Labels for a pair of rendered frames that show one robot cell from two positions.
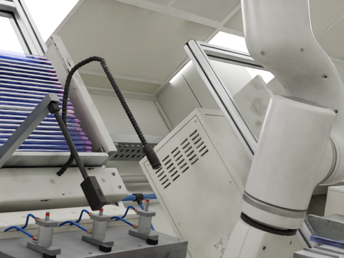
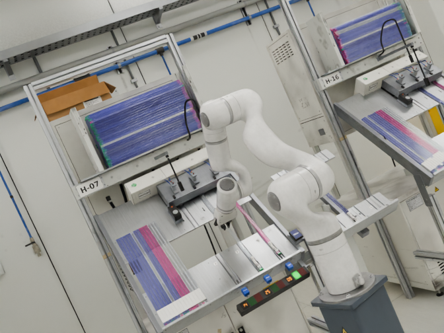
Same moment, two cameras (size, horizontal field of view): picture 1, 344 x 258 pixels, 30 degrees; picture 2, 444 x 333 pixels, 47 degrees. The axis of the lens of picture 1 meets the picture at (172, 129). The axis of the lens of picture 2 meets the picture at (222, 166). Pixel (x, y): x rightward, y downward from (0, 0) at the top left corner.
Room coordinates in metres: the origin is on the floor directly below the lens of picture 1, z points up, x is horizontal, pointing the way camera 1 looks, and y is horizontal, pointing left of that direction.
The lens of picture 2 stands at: (-0.82, -1.44, 1.32)
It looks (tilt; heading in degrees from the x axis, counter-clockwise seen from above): 3 degrees down; 39
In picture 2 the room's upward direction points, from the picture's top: 24 degrees counter-clockwise
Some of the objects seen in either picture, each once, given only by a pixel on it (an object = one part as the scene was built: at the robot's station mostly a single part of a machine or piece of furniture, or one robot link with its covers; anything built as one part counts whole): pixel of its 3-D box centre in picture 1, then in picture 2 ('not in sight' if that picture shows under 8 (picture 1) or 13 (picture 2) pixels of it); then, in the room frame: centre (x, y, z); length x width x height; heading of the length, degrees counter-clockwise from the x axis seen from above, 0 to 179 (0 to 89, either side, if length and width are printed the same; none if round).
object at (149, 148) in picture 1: (152, 157); not in sight; (1.07, 0.06, 1.28); 0.02 x 0.02 x 0.05
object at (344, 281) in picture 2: not in sight; (336, 263); (0.55, -0.61, 0.79); 0.19 x 0.19 x 0.18
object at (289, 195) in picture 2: not in sight; (302, 207); (0.52, -0.59, 1.00); 0.19 x 0.12 x 0.24; 154
